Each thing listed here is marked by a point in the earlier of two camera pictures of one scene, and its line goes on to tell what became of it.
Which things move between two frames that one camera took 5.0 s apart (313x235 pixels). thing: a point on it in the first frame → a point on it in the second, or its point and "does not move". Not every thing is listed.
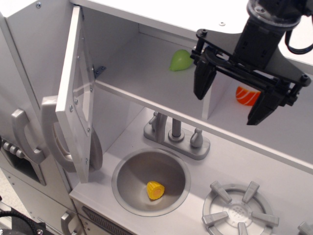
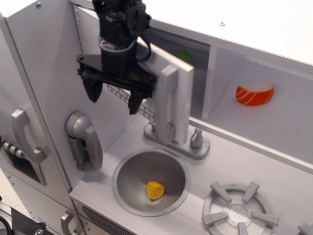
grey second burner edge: x=305 y=228 does not move
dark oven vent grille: x=106 y=223 does not move
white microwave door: x=75 y=103 → x=173 y=97
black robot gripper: x=253 y=57 → x=116 y=66
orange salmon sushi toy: x=247 y=97 does not move
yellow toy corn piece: x=154 y=190 does not move
